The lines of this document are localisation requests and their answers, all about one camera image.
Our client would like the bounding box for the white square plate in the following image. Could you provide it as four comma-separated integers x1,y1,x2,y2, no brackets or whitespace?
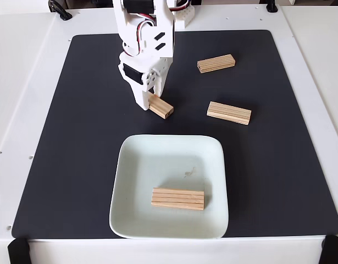
108,134,230,239

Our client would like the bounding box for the red black white servo cable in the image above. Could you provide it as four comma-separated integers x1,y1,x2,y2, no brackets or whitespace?
121,12,158,56
168,0,192,13

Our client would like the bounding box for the black table mat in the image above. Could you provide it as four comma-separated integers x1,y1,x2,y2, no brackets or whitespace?
11,29,338,239

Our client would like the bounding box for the grooved wooden block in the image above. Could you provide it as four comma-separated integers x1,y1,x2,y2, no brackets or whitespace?
148,94,174,119
206,101,252,126
151,187,205,211
197,54,237,74

